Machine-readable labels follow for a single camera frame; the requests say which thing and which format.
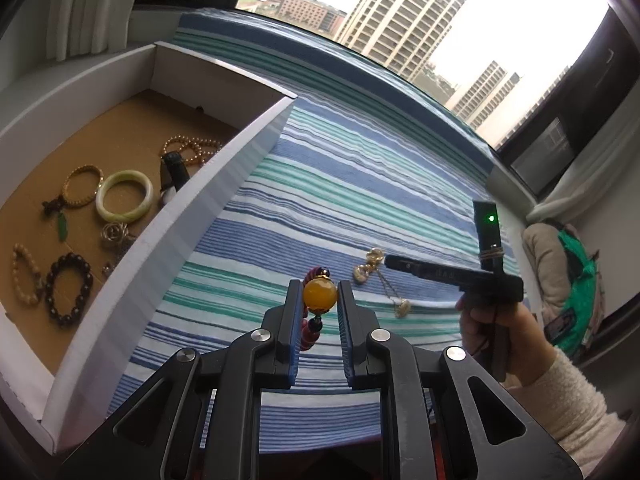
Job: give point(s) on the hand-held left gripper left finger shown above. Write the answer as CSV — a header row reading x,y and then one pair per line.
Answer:
x,y
295,332

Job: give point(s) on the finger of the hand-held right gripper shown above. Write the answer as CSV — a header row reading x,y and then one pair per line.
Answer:
x,y
420,269

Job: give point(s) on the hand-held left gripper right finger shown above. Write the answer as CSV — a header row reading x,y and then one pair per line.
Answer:
x,y
346,332

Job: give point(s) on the white cardboard box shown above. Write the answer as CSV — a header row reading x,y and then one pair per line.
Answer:
x,y
165,240

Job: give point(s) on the small black bottle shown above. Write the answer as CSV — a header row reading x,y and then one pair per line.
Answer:
x,y
175,172

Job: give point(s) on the pale green jade bangle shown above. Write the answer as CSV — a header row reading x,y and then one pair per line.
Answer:
x,y
145,195

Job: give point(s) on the person's right hand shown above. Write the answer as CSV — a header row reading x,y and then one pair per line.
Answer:
x,y
525,345

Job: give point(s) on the beige cushion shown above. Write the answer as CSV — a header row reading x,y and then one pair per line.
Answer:
x,y
545,260

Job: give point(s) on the green bag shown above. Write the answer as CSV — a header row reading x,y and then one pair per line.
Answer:
x,y
582,280

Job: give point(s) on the blue green striped bedsheet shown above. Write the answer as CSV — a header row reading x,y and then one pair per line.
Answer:
x,y
325,185

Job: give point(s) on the outdoor air conditioner unit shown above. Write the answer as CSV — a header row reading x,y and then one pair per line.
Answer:
x,y
540,152

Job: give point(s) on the slim high-rise building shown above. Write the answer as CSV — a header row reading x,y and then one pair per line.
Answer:
x,y
485,92

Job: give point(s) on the tall high-rise building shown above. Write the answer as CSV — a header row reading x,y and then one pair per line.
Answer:
x,y
400,15

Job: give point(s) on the low brick building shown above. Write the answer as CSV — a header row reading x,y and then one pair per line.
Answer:
x,y
310,10

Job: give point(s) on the white curtain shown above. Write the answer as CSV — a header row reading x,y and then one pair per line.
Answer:
x,y
85,5

